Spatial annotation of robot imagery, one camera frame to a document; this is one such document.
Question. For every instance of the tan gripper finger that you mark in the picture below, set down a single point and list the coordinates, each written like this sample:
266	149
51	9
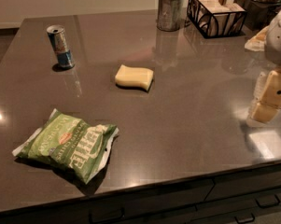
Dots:
266	102

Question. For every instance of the green jalapeno chip bag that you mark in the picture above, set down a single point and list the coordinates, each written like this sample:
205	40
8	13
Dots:
70	144

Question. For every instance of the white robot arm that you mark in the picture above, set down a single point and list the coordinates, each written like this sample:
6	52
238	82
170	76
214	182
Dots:
272	51

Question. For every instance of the redbull can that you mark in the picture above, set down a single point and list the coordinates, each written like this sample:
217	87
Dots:
57	39

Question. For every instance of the yellow snack packet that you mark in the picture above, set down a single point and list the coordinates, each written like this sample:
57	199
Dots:
257	42

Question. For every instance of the dark snack container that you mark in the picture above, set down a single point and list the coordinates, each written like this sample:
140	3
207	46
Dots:
259	12

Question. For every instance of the dark drawer cabinet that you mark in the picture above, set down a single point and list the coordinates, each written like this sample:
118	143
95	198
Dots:
215	199

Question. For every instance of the metal cup with stirrers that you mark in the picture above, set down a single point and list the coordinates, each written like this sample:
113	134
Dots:
169	12

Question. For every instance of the yellow sponge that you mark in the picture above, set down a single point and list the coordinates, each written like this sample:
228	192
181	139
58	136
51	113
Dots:
134	77

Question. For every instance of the black wire napkin holder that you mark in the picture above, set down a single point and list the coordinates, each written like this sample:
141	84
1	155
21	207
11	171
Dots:
216	18

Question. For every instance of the black drawer handle right upper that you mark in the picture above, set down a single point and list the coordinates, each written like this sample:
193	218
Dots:
268	201

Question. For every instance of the black drawer handle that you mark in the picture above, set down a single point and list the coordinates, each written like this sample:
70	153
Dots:
268	201
106	216
245	219

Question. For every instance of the black drawer handle right lower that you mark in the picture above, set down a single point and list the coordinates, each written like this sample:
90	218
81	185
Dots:
245	219

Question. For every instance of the black drawer handle left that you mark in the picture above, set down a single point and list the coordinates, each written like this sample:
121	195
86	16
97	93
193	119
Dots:
106	216

